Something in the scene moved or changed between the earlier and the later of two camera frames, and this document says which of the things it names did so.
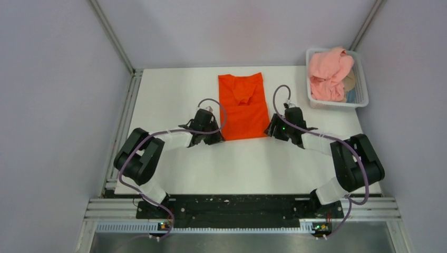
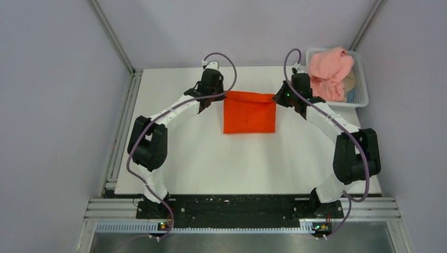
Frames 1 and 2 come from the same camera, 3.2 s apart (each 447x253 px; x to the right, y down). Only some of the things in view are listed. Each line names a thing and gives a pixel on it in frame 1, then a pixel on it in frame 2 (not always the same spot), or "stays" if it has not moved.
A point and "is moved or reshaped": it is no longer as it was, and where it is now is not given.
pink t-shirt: (326, 70) stays
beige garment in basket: (349, 82) stays
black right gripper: (273, 129) → (279, 98)
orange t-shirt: (243, 99) is moved or reshaped
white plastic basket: (361, 94) stays
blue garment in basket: (350, 96) stays
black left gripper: (218, 138) → (220, 84)
